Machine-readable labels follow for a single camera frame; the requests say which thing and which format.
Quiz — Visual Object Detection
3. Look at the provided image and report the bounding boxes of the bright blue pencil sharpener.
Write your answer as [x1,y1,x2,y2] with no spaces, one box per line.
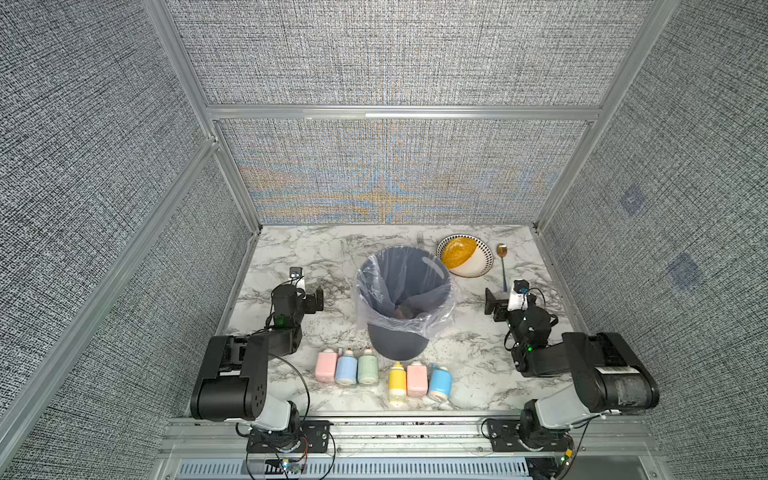
[427,365,453,403]

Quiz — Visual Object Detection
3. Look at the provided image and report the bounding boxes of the dark grey trash bin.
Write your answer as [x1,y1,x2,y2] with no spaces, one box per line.
[358,246,452,362]

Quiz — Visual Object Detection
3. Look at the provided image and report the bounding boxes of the pink pencil sharpener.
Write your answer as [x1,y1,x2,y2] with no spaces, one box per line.
[406,361,429,398]
[314,348,339,383]

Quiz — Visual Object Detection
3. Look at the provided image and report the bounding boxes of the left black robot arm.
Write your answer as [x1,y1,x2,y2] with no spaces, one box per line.
[190,283,324,434]

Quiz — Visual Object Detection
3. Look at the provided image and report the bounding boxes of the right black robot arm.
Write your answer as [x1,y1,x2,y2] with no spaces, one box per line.
[484,281,660,451]

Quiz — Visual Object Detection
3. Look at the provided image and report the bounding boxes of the light blue pencil sharpener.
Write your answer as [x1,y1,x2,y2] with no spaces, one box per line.
[335,349,358,386]

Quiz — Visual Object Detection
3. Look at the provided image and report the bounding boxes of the green pencil sharpener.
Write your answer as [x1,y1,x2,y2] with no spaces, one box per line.
[357,348,379,385]

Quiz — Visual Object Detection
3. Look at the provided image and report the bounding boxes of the yellow pencil sharpener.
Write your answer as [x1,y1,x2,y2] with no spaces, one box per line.
[388,362,407,404]

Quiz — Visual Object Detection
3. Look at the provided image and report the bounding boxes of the gold blue spoon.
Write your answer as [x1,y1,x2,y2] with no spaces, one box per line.
[496,243,509,293]

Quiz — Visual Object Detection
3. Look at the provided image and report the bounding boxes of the yellow white patterned bowl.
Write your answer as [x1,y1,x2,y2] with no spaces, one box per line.
[436,234,494,278]

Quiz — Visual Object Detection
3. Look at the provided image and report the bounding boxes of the clear plastic bin liner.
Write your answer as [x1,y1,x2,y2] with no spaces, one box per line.
[355,246,458,341]

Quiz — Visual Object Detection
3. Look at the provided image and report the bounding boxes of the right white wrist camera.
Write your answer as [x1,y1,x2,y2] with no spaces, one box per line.
[507,280,536,311]

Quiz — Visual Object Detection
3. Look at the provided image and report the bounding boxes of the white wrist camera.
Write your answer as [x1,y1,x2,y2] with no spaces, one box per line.
[507,280,536,311]
[289,267,306,290]

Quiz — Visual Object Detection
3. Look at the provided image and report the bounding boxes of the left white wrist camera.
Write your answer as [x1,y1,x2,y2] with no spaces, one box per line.
[289,267,306,290]

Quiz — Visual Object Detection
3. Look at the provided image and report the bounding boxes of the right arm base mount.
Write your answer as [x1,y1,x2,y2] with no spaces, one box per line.
[480,418,574,453]

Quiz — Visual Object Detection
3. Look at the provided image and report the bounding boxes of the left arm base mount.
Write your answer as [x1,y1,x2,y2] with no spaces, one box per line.
[246,420,332,455]

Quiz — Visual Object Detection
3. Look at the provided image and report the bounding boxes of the aluminium front rail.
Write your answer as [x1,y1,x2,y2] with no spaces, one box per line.
[156,411,661,461]

